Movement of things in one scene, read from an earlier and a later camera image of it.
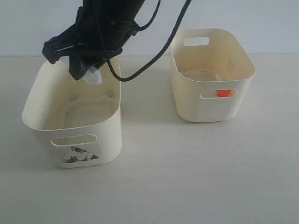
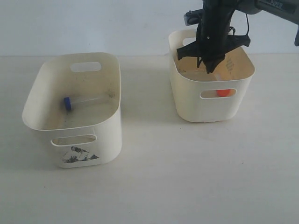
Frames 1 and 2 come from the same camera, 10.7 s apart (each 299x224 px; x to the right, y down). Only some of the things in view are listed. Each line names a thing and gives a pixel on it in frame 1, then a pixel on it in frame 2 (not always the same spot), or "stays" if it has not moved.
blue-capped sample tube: (93, 76) → (69, 101)
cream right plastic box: (211, 72) stays
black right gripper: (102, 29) → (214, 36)
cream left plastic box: (79, 122) stays
